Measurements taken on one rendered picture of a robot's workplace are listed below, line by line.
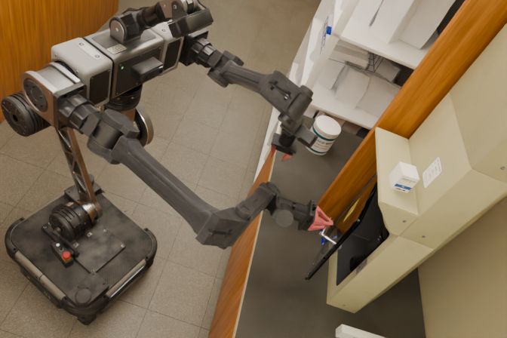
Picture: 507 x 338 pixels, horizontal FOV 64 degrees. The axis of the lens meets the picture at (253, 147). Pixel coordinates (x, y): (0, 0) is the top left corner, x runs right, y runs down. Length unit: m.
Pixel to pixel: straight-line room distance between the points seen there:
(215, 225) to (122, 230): 1.45
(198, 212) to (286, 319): 0.68
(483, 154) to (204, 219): 0.64
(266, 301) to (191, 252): 1.17
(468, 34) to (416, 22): 1.10
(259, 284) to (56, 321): 1.20
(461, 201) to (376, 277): 0.42
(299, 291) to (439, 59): 0.90
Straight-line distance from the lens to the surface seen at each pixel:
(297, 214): 1.36
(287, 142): 1.56
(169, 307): 2.42
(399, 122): 1.42
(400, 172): 1.16
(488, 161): 1.05
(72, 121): 1.09
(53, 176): 2.82
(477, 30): 1.28
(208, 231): 0.91
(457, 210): 1.16
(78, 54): 1.17
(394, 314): 1.73
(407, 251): 1.29
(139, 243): 2.29
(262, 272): 1.53
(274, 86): 1.07
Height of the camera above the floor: 2.23
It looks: 43 degrees down
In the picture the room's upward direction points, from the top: 25 degrees clockwise
